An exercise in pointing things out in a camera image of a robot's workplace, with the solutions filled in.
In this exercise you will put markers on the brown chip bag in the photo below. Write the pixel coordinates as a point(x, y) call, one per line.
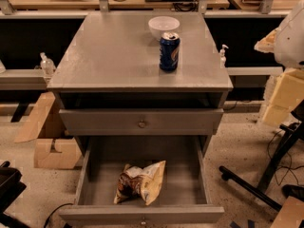
point(140, 182)

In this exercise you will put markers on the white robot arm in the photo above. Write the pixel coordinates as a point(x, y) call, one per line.
point(289, 38)

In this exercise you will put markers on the closed grey upper drawer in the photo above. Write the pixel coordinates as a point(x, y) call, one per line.
point(97, 122)

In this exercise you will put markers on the grey drawer cabinet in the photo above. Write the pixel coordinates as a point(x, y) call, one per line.
point(113, 62)

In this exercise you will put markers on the open grey middle drawer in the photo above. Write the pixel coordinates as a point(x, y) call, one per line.
point(182, 199)

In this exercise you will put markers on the blue soda can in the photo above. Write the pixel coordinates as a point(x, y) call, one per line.
point(169, 51)

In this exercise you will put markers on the white bowl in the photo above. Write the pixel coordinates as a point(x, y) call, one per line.
point(161, 24)

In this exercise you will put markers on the white pump dispenser bottle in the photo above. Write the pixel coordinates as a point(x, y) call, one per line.
point(222, 55)

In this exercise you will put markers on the cardboard box on floor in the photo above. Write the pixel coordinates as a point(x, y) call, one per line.
point(56, 153)

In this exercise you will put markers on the clear plastic bottle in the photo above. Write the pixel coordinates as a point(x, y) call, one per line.
point(47, 65)

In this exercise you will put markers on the wooden workbench top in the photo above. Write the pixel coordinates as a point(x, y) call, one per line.
point(93, 4)

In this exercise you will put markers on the black office chair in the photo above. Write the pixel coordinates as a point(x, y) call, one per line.
point(293, 133)

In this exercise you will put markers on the black object lower left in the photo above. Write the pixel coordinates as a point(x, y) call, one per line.
point(11, 188)

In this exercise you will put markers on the cardboard piece lower right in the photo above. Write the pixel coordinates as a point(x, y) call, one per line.
point(291, 215)

